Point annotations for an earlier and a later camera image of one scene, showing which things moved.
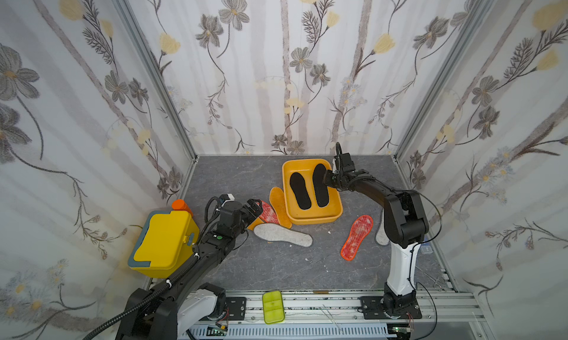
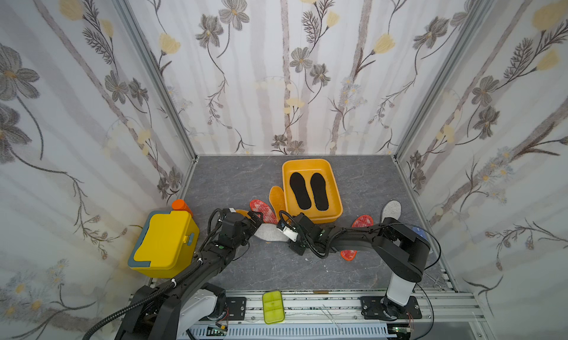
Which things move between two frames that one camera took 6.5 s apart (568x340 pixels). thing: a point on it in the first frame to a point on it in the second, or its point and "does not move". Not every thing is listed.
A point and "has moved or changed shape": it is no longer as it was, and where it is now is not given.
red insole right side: x=361 y=228 does not move
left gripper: x=257 y=210 to x=252 y=228
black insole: x=297 y=183 does not move
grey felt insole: x=275 y=233 does not move
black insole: x=322 y=191 has moved or changed shape
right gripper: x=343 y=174 to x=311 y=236
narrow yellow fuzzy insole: x=278 y=202 does not move
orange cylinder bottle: x=180 y=205 does not move
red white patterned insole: x=268 y=213 does not move
